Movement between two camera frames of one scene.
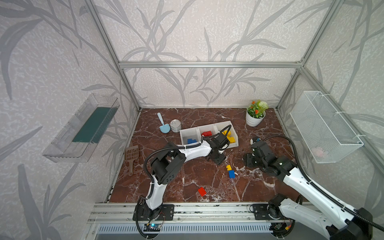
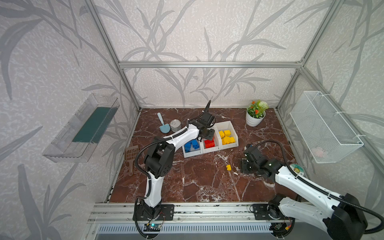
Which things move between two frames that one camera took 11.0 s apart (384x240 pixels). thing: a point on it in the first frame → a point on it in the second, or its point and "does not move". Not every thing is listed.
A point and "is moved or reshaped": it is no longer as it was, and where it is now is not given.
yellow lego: [231, 139] is moved or reshaped
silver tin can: [175, 125] does not move
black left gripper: [218, 154] → [205, 117]
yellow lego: [224, 132] does not move
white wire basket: [328, 138] does not move
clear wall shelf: [79, 137] does not move
